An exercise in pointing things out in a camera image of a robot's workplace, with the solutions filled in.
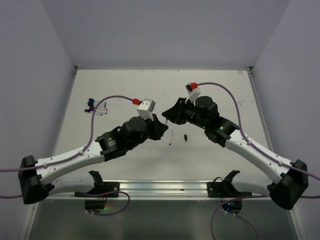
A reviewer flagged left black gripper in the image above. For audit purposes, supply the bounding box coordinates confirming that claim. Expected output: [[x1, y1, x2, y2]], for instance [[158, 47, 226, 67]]
[[127, 111, 167, 150]]

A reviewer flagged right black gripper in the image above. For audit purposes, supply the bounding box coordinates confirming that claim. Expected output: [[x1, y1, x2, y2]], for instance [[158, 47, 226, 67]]
[[164, 96, 209, 129]]

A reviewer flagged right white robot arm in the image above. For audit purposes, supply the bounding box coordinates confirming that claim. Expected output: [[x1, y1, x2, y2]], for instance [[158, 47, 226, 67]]
[[162, 96, 309, 210]]

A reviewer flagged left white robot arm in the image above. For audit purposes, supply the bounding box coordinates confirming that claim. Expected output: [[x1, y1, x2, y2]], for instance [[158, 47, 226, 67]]
[[18, 114, 169, 205]]

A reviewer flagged red marker pen in row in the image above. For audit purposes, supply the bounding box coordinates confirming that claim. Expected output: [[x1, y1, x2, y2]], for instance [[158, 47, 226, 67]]
[[88, 106, 108, 111]]

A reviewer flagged blue marker pen top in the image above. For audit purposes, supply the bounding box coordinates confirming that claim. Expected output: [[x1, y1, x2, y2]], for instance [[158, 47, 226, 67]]
[[87, 98, 107, 105]]

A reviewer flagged black marker pen in row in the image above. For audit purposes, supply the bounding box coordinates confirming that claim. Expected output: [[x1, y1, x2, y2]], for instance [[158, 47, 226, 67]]
[[84, 109, 107, 116]]

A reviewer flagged left controller board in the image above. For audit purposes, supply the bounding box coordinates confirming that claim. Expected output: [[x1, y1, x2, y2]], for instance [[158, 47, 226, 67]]
[[84, 199, 109, 213]]

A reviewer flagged controller board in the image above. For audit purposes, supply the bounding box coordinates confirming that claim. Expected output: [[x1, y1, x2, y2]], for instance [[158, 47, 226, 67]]
[[84, 199, 109, 213], [221, 200, 243, 215]]

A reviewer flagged right controller board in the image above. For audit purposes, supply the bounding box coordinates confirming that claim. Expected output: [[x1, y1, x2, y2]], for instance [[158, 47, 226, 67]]
[[221, 200, 243, 215]]

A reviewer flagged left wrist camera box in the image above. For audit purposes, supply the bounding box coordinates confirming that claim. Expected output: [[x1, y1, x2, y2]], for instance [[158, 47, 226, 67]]
[[136, 98, 156, 121]]

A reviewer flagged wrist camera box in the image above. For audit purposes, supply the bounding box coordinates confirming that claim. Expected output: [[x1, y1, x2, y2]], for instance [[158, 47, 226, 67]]
[[136, 98, 156, 121], [185, 82, 201, 103]]

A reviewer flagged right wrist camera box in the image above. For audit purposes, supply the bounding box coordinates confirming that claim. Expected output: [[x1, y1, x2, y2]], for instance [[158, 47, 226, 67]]
[[185, 82, 201, 103]]

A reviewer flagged aluminium mounting rail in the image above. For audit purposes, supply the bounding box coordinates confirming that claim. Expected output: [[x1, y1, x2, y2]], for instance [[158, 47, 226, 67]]
[[31, 178, 296, 201]]

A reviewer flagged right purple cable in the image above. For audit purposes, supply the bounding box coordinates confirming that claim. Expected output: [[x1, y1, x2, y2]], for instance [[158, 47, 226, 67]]
[[197, 81, 320, 240]]

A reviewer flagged purple cable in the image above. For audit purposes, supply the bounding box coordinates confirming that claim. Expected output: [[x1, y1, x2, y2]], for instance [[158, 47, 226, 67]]
[[197, 81, 320, 240], [0, 94, 141, 216]]

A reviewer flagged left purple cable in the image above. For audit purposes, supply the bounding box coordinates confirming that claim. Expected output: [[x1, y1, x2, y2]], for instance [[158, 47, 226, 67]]
[[0, 94, 141, 216]]

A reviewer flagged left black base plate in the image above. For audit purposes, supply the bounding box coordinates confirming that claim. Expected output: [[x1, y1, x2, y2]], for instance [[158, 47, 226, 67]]
[[74, 181, 120, 198]]

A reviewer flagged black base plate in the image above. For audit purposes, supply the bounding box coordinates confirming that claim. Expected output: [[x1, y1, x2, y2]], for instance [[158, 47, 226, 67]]
[[206, 181, 253, 198], [74, 181, 120, 198]]

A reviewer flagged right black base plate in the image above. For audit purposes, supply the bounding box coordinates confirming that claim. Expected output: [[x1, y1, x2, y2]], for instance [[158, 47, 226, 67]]
[[206, 181, 253, 198]]

